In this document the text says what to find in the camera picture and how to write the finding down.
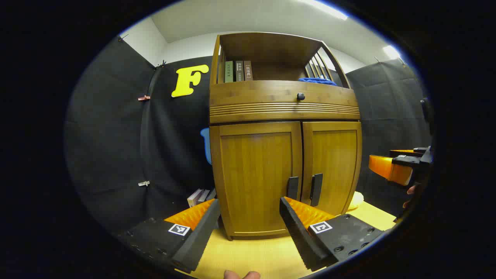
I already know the black door handle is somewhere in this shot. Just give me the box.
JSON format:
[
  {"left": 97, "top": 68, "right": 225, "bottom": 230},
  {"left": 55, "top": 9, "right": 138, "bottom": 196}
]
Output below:
[
  {"left": 287, "top": 176, "right": 300, "bottom": 200},
  {"left": 310, "top": 173, "right": 324, "bottom": 207}
]

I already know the black backdrop cloth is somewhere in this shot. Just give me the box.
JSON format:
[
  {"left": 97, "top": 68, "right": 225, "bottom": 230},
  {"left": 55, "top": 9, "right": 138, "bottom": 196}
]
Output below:
[{"left": 64, "top": 36, "right": 432, "bottom": 237}]

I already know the long ceiling light strip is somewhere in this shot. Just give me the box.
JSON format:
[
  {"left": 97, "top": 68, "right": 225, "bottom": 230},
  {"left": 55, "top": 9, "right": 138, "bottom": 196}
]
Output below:
[{"left": 298, "top": 0, "right": 349, "bottom": 21}]

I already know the pale purple book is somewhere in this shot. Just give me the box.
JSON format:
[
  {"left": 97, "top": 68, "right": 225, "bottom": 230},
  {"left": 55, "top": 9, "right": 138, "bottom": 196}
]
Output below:
[{"left": 187, "top": 189, "right": 203, "bottom": 208}]

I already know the wooden ribbed cabinet drawer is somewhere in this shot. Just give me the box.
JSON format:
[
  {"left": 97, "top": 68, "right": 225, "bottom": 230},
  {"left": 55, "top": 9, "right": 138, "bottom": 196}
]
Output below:
[{"left": 209, "top": 80, "right": 361, "bottom": 124}]

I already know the pale yellow object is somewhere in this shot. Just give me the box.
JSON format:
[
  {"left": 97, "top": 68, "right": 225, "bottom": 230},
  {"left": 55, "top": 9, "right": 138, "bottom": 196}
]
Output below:
[{"left": 347, "top": 191, "right": 365, "bottom": 212}]

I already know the wooden double-door shoe cabinet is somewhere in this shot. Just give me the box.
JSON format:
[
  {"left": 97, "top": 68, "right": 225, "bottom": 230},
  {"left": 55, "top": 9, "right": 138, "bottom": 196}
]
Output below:
[{"left": 208, "top": 32, "right": 363, "bottom": 241}]

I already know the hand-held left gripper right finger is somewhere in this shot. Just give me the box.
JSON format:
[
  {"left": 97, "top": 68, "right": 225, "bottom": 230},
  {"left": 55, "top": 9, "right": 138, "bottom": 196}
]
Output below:
[{"left": 279, "top": 196, "right": 385, "bottom": 272}]

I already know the wooden shoe cabinet door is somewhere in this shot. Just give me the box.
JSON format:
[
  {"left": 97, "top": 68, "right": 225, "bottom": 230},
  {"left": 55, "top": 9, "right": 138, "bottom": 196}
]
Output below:
[
  {"left": 210, "top": 121, "right": 303, "bottom": 238},
  {"left": 301, "top": 121, "right": 363, "bottom": 216}
]

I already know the blue cloth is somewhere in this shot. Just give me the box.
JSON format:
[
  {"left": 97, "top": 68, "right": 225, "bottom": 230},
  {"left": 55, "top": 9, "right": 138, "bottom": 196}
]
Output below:
[{"left": 298, "top": 77, "right": 338, "bottom": 86}]

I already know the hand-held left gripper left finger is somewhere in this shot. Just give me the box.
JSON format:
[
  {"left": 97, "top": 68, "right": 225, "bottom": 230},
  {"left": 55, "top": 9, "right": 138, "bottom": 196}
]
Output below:
[{"left": 116, "top": 198, "right": 221, "bottom": 274}]

